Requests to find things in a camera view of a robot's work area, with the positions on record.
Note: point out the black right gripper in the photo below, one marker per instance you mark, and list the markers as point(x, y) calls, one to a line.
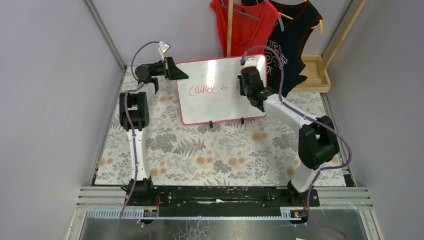
point(241, 87)

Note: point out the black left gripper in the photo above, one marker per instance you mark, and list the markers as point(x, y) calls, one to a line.
point(167, 68)

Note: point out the pink framed whiteboard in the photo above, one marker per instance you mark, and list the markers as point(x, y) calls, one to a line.
point(212, 92)

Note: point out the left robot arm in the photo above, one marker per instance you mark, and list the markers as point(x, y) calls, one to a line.
point(134, 118)

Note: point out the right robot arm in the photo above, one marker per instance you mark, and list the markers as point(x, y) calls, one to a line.
point(317, 140)

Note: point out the red tank top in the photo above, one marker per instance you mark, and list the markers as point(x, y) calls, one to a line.
point(251, 25)

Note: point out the wooden clothes rack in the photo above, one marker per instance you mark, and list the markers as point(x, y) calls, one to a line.
point(315, 68)

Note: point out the floral table mat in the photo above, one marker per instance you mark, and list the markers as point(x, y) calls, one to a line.
point(260, 152)

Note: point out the dark navy jersey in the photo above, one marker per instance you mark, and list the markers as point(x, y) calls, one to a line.
point(284, 47)

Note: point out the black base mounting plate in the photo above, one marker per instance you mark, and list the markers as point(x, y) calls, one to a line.
point(224, 201)

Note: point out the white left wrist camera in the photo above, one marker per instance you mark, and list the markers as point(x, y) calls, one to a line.
point(163, 48)

